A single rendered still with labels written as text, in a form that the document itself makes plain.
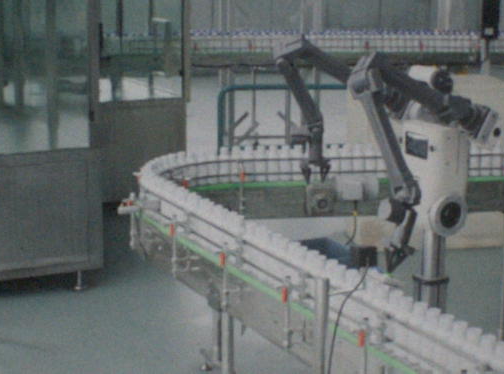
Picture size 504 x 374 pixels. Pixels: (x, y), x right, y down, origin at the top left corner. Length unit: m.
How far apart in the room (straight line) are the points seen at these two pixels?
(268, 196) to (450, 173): 1.62
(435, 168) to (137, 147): 5.36
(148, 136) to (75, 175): 2.27
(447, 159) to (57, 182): 3.42
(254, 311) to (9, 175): 3.18
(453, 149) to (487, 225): 4.30
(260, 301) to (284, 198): 1.68
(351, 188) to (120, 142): 3.96
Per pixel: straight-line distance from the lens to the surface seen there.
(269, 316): 3.77
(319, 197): 5.34
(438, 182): 3.98
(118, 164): 9.05
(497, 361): 2.82
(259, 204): 5.43
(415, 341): 3.10
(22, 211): 6.86
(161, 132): 9.14
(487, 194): 5.72
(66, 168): 6.89
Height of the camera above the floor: 2.11
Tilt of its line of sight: 12 degrees down
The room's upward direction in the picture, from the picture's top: straight up
